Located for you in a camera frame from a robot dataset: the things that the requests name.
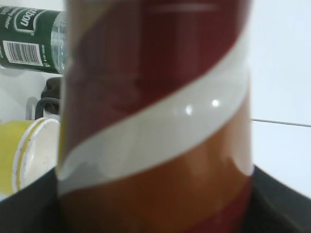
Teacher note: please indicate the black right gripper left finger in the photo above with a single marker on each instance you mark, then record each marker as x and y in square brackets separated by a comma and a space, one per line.
[34, 209]

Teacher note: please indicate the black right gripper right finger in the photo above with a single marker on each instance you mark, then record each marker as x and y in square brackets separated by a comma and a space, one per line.
[275, 208]

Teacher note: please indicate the brown Nescafe coffee bottle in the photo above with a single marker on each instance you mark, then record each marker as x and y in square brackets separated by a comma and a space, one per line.
[155, 130]

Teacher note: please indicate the yellow paper cup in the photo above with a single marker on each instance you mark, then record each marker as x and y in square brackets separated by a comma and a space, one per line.
[28, 150]

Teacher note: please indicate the dark grey mug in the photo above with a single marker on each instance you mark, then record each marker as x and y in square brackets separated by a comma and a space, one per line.
[50, 98]

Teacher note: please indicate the clear water bottle green label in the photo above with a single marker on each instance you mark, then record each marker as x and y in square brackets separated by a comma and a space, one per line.
[33, 39]

